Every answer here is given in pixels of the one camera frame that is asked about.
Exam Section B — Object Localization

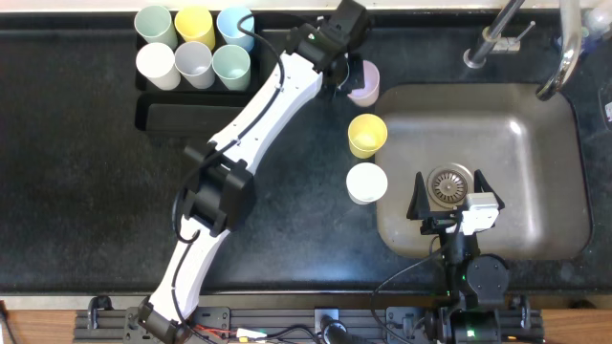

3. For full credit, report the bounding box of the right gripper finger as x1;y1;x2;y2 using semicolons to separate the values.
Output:
472;169;506;212
406;171;430;222

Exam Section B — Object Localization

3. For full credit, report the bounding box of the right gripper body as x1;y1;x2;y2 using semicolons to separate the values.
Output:
420;215;462;236

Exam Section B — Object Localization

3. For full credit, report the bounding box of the white cup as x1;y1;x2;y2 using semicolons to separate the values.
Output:
135;42;182;92
345;161;389;206

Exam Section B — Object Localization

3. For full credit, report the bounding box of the yellow cup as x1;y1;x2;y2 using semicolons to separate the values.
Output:
347;113;389;160
173;5;217;51

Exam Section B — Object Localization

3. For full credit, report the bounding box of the pink cup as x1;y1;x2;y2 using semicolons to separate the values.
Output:
346;59;382;108

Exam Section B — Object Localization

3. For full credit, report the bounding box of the steel sink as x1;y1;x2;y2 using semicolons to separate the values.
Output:
374;83;594;262

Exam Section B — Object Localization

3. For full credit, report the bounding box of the steel tap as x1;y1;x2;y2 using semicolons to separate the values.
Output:
462;0;585;102

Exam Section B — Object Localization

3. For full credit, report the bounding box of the green cup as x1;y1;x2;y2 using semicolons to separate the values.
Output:
211;44;252;92
133;5;179;51

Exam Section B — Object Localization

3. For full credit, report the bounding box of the black tray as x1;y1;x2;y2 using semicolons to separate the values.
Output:
134;11;264;135

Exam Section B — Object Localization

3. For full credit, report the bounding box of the blue cup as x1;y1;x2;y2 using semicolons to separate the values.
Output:
216;6;256;53

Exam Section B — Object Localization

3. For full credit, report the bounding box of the grey cup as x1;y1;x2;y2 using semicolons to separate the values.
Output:
173;40;216;90

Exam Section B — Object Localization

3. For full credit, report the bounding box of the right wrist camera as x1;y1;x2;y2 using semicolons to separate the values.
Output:
448;192;501;237

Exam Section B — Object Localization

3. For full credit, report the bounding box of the black cable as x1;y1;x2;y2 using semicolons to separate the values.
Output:
171;12;287;246
370;233;463;344

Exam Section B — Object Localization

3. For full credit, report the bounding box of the mounting rail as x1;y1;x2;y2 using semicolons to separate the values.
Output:
74;294;546;344

